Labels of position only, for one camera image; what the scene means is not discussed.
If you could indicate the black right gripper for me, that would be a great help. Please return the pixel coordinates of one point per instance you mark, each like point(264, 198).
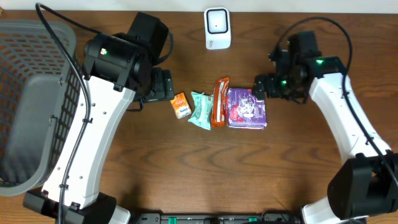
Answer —
point(260, 84)

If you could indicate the teal snack wrapper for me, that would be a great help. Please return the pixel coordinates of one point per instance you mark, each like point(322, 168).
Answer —
point(201, 116)

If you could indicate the orange snack bar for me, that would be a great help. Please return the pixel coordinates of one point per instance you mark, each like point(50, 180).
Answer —
point(219, 102)

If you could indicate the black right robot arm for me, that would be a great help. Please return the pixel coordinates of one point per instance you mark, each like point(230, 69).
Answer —
point(365, 185)

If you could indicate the purple red snack packet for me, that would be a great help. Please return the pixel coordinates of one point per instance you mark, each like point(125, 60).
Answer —
point(244, 110)

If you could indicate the white barcode scanner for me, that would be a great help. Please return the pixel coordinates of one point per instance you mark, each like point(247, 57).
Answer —
point(217, 28)

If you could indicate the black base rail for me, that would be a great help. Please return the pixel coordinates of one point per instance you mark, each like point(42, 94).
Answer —
point(158, 218)

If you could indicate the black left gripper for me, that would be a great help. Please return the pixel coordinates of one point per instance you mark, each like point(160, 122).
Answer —
point(163, 86)

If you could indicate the grey plastic basket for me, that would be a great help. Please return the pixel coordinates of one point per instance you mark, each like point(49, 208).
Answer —
point(39, 96)

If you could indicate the small orange white box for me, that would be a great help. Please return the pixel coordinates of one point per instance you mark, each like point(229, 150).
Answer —
point(181, 106)

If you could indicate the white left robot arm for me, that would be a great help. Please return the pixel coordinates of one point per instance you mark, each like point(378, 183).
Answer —
point(119, 69)

